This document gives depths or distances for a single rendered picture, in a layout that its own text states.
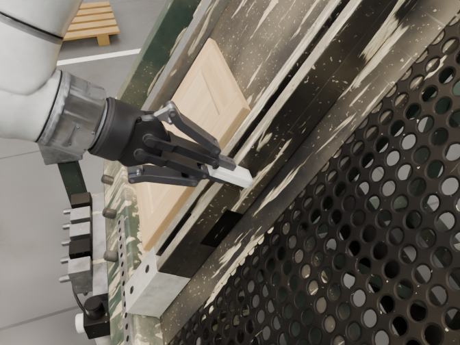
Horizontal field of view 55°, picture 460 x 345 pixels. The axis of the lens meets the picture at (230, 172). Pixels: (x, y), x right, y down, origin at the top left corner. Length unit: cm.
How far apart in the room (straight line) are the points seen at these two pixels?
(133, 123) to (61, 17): 14
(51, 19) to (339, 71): 36
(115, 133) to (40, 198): 208
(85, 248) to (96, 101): 74
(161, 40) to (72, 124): 89
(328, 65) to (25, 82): 37
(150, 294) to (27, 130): 43
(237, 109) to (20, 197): 197
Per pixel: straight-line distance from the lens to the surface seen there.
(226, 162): 62
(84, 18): 448
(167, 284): 83
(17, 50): 49
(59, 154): 151
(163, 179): 61
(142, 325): 89
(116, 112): 54
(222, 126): 85
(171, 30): 138
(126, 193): 113
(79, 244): 124
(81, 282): 121
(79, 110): 52
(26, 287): 221
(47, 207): 253
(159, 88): 118
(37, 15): 49
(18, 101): 50
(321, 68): 61
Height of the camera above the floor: 166
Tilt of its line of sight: 41 degrees down
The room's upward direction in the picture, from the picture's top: straight up
